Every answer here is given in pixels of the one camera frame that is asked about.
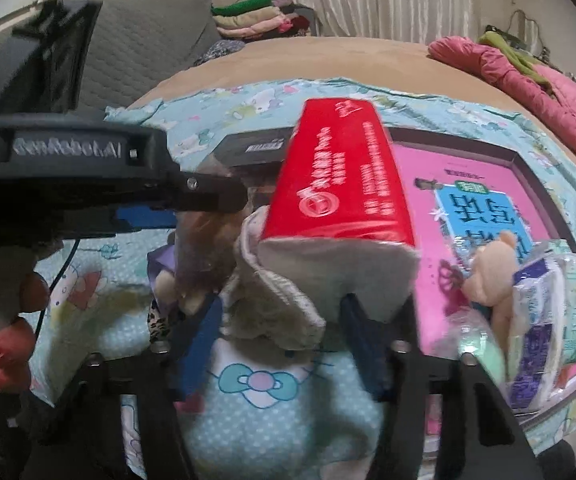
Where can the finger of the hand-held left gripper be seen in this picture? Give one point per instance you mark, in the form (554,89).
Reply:
(213,192)
(145,219)

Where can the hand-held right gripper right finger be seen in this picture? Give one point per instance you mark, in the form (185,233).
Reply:
(363,355)

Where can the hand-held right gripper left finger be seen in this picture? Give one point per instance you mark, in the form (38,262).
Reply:
(193,340)

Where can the brown teddy bear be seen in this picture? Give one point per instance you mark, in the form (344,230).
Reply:
(208,245)

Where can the red tissue pack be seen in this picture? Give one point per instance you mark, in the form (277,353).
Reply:
(338,185)

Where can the dark print tissue pack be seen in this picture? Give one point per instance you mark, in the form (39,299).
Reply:
(535,340)

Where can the pale green tissue pack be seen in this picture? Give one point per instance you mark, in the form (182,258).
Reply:
(575,290)

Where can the pink book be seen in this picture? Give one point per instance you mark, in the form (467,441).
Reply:
(428,220)
(458,147)

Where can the person's left hand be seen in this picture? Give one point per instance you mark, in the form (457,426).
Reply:
(10,340)

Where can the black small box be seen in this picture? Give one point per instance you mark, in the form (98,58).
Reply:
(253,147)

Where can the purple plush toy in bag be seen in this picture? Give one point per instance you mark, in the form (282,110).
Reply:
(163,285)

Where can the white terry cloth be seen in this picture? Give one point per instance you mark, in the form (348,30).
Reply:
(273,305)

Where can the blue cartoon printed sheet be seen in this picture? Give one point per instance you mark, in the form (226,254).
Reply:
(268,425)

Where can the dark floral cloth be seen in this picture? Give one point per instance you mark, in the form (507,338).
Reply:
(218,52)

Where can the beige teddy bear pink dress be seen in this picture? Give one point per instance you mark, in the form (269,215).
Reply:
(488,270)

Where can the stack of folded clothes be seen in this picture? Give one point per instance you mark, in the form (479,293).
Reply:
(253,17)

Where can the beige bed blanket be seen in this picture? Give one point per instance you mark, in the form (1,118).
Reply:
(343,57)

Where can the pink quilt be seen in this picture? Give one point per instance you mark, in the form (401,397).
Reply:
(543,95)

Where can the green cloth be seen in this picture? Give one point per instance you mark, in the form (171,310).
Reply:
(513,55)

